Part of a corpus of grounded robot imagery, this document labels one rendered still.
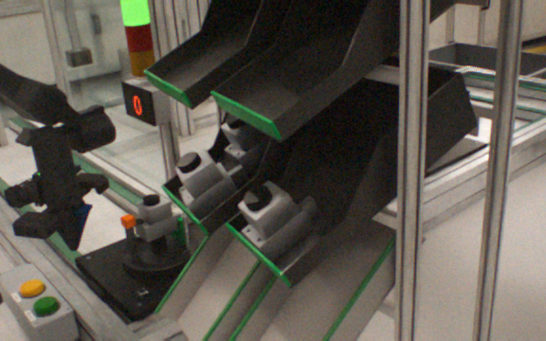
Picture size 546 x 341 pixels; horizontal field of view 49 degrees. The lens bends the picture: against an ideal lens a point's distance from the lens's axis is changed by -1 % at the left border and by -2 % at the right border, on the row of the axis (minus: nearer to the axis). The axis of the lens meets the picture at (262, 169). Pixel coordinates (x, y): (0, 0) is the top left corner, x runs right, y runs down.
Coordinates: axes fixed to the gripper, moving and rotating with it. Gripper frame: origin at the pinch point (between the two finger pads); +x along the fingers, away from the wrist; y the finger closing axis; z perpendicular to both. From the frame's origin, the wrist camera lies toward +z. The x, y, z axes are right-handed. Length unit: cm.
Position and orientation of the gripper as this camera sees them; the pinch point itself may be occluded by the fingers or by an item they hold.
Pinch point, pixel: (70, 231)
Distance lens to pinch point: 103.0
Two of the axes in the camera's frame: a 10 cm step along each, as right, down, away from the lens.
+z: -9.5, -0.6, 3.0
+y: -3.0, 4.0, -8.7
